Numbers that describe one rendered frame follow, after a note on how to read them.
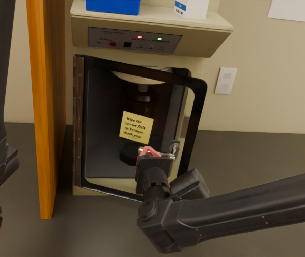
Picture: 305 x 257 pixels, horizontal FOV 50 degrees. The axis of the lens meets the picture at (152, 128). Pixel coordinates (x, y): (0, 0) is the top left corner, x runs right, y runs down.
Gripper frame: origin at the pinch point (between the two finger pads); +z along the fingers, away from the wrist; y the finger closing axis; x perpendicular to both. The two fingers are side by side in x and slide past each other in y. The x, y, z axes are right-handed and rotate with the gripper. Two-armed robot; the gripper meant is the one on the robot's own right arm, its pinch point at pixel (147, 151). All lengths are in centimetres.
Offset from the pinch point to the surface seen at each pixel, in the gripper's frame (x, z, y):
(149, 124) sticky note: -0.5, 4.2, 5.1
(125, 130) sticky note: 5.0, 6.3, 1.9
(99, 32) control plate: 12.6, 4.4, 26.3
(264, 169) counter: -52, 25, -26
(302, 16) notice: -64, 54, 24
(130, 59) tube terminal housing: 4.8, 12.2, 18.2
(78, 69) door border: 16.6, 10.8, 15.3
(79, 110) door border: 16.2, 10.6, 4.4
